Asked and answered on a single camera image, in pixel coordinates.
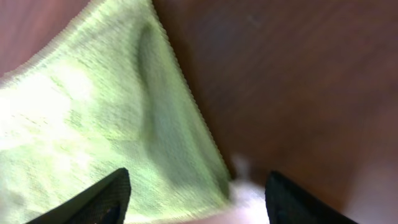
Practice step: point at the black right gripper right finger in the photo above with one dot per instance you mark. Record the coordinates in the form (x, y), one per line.
(288, 203)

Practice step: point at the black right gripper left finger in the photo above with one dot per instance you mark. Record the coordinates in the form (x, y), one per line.
(105, 202)

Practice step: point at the green microfiber cloth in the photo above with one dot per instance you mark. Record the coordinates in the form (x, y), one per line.
(106, 93)

